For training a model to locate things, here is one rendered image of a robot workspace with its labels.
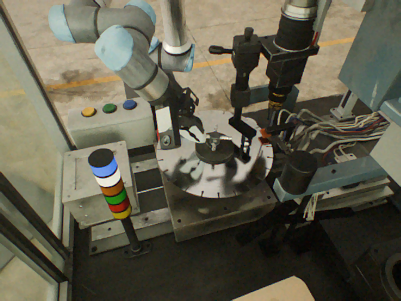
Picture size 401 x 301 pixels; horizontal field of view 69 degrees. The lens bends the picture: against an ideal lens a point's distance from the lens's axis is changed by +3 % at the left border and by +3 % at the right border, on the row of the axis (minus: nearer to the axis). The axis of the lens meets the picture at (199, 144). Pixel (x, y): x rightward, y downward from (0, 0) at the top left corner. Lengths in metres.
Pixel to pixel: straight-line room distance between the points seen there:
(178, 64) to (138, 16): 0.57
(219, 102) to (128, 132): 1.52
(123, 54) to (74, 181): 0.42
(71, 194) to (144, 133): 0.36
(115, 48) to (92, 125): 0.48
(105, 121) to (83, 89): 1.80
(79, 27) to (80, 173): 0.40
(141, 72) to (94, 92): 2.15
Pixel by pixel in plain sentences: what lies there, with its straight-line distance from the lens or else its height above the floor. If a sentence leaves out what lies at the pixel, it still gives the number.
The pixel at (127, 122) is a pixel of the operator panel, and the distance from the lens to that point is 1.01.
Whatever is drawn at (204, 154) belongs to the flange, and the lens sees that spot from 0.78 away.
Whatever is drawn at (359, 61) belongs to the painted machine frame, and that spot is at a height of 1.27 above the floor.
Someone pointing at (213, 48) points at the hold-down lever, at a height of 1.22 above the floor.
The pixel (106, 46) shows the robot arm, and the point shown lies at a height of 1.29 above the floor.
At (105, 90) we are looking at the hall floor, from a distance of 2.73.
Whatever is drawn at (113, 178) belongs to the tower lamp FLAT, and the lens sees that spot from 0.56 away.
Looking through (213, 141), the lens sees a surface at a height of 1.00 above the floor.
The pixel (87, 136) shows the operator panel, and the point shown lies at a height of 0.85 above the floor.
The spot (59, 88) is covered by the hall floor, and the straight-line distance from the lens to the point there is 2.90.
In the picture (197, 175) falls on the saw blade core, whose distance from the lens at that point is 0.75.
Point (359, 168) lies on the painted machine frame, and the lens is 0.73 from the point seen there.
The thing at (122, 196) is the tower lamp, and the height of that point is 1.05.
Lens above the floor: 1.55
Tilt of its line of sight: 47 degrees down
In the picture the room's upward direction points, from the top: straight up
